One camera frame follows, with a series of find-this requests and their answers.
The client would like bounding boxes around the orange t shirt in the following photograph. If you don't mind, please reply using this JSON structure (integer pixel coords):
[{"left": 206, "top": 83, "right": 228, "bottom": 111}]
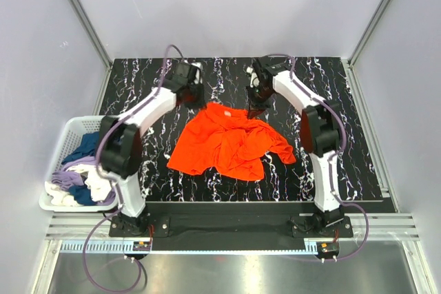
[{"left": 167, "top": 103, "right": 296, "bottom": 181}]

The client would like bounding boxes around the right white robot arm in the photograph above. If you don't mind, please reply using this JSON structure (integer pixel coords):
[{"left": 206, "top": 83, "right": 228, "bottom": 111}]
[{"left": 246, "top": 56, "right": 347, "bottom": 219}]

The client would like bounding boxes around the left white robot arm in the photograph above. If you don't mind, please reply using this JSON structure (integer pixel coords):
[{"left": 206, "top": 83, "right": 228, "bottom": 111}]
[{"left": 95, "top": 61, "right": 205, "bottom": 218}]

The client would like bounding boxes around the black marble pattern mat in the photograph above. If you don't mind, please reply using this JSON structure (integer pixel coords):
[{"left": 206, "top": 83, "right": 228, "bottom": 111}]
[{"left": 98, "top": 56, "right": 384, "bottom": 202}]

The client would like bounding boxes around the navy blue t shirt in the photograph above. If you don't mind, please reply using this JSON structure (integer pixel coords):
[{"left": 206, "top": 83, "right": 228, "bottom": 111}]
[{"left": 61, "top": 132, "right": 99, "bottom": 165}]

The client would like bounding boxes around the white plastic laundry basket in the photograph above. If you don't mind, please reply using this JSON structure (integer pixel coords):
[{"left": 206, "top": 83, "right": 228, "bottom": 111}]
[{"left": 39, "top": 116, "right": 118, "bottom": 213}]

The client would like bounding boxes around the white t shirt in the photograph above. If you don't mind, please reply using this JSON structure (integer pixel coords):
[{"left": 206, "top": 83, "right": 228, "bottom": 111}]
[{"left": 44, "top": 164, "right": 112, "bottom": 207}]

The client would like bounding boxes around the right orange connector box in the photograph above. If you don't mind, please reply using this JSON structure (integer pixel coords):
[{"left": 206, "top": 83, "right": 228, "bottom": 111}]
[{"left": 318, "top": 242, "right": 340, "bottom": 255}]

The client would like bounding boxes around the orange connector box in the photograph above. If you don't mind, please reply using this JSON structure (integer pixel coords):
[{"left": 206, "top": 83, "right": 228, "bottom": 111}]
[
  {"left": 318, "top": 242, "right": 340, "bottom": 255},
  {"left": 132, "top": 240, "right": 152, "bottom": 251}
]

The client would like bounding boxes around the lavender t shirt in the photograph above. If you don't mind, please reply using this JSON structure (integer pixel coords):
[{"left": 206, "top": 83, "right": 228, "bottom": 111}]
[{"left": 50, "top": 156, "right": 118, "bottom": 205}]

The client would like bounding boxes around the left orange connector box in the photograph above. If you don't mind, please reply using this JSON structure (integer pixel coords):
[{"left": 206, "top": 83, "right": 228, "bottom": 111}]
[{"left": 132, "top": 240, "right": 152, "bottom": 251}]

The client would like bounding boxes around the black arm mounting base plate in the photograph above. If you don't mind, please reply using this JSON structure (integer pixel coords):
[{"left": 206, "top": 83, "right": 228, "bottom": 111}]
[{"left": 110, "top": 202, "right": 353, "bottom": 238}]

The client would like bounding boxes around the left aluminium frame post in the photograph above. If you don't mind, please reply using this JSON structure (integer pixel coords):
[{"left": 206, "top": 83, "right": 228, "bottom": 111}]
[{"left": 48, "top": 0, "right": 114, "bottom": 67}]

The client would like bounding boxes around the aluminium frame post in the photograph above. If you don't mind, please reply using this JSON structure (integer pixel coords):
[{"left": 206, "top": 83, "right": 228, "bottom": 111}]
[
  {"left": 347, "top": 0, "right": 414, "bottom": 67},
  {"left": 48, "top": 0, "right": 114, "bottom": 67}
]

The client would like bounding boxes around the right aluminium frame post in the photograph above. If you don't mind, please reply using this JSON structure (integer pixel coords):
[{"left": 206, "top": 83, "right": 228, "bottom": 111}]
[{"left": 347, "top": 0, "right": 414, "bottom": 67}]

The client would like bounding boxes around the white slotted cable duct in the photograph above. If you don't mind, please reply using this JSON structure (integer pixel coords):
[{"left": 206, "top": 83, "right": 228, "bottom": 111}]
[{"left": 61, "top": 240, "right": 320, "bottom": 255}]

